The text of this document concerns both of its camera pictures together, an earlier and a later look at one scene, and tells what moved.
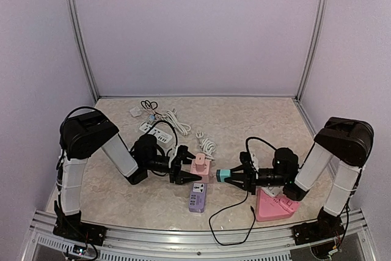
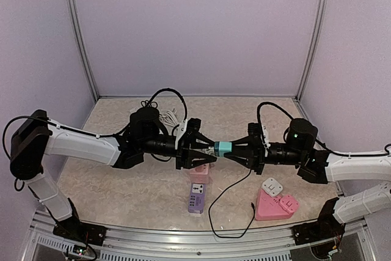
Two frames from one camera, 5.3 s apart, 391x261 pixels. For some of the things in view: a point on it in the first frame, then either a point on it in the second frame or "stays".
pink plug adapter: (288, 205) stays
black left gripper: (175, 173) to (184, 154)
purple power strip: (197, 197) stays
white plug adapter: (274, 191) stays
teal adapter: (222, 174) to (220, 147)
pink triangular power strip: (269, 208) stays
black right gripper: (249, 181) to (256, 153)
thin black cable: (229, 207) to (219, 196)
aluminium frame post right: (312, 58) stays
